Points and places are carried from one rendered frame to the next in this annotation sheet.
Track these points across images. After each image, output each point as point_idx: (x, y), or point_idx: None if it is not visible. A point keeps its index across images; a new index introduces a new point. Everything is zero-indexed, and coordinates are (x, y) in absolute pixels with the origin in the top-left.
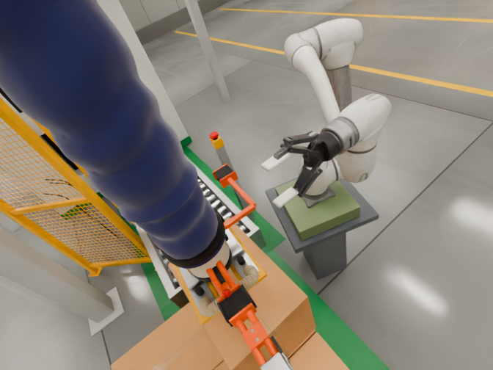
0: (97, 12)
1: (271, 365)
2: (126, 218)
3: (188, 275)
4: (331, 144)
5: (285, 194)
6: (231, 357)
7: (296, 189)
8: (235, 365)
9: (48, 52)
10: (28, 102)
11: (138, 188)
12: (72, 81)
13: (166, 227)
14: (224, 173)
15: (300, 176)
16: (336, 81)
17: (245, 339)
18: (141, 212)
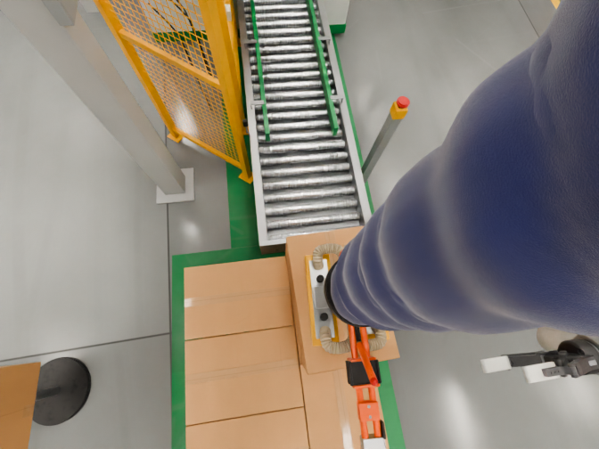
0: None
1: (373, 444)
2: (344, 302)
3: (319, 294)
4: (593, 371)
5: (497, 361)
6: (313, 364)
7: (509, 362)
8: (314, 373)
9: (533, 324)
10: (426, 305)
11: (400, 329)
12: (505, 332)
13: None
14: None
15: (526, 357)
16: None
17: (360, 410)
18: (370, 319)
